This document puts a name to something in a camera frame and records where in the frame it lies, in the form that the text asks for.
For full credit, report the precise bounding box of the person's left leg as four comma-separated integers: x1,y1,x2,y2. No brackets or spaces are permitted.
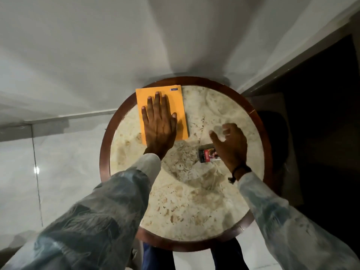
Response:
141,242,176,270

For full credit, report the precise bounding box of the person's left forearm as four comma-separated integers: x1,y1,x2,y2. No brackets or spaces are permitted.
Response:
0,152,162,270

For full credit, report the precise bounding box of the person's left hand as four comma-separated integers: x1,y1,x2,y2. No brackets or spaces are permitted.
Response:
141,91,178,161

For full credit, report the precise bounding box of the grey door frame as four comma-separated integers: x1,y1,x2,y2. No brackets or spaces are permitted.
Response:
240,8,360,98

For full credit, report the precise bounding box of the person's leg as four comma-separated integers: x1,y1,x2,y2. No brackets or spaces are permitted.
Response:
141,242,176,270
210,237,250,270

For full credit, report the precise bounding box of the person's right forearm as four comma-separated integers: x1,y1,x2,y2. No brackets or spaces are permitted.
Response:
237,171,360,270

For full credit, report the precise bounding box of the person's right hand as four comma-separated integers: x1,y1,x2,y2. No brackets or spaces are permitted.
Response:
209,123,248,174

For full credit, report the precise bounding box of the person's right leg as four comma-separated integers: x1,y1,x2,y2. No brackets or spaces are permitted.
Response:
210,237,250,270

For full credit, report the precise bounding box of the round marble table wooden rim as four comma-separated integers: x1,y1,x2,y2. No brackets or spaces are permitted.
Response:
99,76,273,253

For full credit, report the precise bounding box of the small red black box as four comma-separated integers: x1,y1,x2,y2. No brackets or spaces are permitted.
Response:
198,147,221,164

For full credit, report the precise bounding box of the orange notebook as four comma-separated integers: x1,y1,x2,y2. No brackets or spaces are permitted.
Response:
136,85,189,146

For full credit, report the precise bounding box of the black wristband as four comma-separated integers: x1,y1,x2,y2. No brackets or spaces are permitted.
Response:
228,163,253,185

